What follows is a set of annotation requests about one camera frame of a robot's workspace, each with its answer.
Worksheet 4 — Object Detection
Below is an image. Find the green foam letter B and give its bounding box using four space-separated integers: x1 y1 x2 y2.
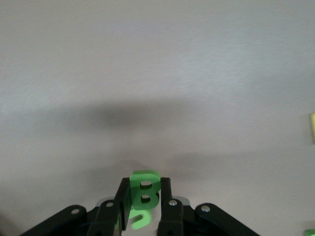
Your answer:
129 170 162 211

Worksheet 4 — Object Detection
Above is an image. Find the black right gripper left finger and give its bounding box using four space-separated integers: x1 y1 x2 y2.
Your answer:
87 177 132 236

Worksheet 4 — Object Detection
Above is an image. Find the yellow foam letter K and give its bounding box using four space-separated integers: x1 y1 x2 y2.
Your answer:
309 112 315 143

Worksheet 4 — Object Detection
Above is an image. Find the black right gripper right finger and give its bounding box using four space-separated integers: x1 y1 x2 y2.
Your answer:
157 177 184 236

